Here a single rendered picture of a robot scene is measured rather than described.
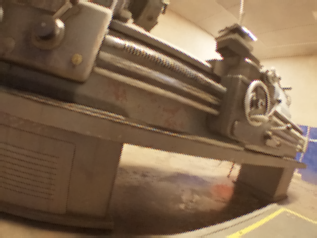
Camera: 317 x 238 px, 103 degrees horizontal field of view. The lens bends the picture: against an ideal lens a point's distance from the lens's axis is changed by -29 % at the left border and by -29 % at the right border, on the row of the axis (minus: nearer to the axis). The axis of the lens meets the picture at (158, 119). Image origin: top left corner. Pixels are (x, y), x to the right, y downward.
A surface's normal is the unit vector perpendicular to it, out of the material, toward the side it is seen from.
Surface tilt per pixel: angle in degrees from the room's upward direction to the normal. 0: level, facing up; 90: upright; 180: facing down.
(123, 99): 90
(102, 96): 90
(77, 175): 90
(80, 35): 90
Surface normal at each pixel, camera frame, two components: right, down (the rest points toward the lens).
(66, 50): 0.44, 0.13
